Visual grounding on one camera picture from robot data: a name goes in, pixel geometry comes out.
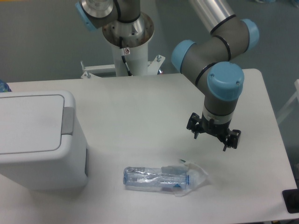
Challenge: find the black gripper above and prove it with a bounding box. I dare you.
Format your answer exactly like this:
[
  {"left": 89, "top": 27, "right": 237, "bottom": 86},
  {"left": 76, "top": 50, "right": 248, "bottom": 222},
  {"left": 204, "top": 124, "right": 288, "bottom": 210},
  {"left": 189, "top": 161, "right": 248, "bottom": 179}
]
[{"left": 186, "top": 112, "right": 241, "bottom": 152}]

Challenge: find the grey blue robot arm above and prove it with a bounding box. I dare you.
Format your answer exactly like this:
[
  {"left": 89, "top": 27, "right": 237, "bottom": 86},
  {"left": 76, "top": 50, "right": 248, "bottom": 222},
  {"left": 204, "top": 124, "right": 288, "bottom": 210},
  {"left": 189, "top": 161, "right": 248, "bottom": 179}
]
[{"left": 75, "top": 0, "right": 259, "bottom": 148}]

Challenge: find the white trash can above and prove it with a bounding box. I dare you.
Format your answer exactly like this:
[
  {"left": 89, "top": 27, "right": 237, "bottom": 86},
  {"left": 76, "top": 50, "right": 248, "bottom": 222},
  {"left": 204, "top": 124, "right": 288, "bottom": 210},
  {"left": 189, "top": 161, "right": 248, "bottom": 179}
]
[{"left": 0, "top": 91, "right": 88, "bottom": 190}]

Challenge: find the crumpled white plastic bag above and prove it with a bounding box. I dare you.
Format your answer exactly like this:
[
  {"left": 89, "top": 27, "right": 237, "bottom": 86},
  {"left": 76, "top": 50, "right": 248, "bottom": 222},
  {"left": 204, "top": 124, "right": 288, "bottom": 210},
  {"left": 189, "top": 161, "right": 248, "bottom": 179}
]
[{"left": 161, "top": 160, "right": 208, "bottom": 197}]

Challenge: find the clear plastic water bottle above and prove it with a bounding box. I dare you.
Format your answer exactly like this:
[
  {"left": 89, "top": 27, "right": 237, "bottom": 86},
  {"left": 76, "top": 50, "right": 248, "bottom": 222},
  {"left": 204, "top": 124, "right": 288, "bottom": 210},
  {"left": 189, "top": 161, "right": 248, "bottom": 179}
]
[{"left": 123, "top": 166, "right": 191, "bottom": 192}]

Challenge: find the black device at table corner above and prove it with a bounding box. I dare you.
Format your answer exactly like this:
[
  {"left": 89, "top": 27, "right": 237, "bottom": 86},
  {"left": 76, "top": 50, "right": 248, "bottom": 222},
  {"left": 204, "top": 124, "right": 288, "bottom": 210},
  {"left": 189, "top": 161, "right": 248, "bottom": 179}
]
[{"left": 282, "top": 189, "right": 299, "bottom": 214}]

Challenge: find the blue bottle at left edge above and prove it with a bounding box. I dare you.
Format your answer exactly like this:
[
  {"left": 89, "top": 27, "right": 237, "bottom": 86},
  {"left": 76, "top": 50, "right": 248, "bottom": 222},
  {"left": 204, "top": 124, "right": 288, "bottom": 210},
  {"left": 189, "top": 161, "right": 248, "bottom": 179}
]
[{"left": 0, "top": 80, "right": 12, "bottom": 92}]

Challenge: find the white frame at right edge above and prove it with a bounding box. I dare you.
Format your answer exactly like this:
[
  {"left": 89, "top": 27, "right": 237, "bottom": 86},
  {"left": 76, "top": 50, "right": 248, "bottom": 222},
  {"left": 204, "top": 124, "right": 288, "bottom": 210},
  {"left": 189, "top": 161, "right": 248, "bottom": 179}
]
[{"left": 276, "top": 79, "right": 299, "bottom": 125}]

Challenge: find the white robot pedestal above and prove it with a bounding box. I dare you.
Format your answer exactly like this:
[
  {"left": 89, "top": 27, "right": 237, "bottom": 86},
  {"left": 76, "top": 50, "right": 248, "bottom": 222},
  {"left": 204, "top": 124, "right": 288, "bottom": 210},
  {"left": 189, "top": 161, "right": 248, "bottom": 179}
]
[{"left": 80, "top": 13, "right": 166, "bottom": 79}]

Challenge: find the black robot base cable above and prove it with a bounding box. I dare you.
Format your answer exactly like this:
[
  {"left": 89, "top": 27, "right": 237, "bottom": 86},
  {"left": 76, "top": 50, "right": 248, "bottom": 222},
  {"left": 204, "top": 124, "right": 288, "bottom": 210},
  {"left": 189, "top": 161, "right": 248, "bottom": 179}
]
[{"left": 118, "top": 36, "right": 134, "bottom": 77}]

